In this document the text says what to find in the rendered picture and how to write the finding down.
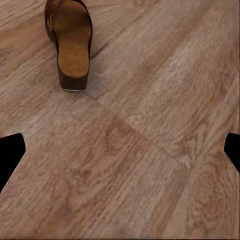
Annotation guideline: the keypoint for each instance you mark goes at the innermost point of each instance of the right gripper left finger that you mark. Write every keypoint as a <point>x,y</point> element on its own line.
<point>12,149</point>

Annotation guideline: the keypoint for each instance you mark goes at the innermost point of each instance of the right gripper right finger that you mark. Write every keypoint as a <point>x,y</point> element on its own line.
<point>232,149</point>

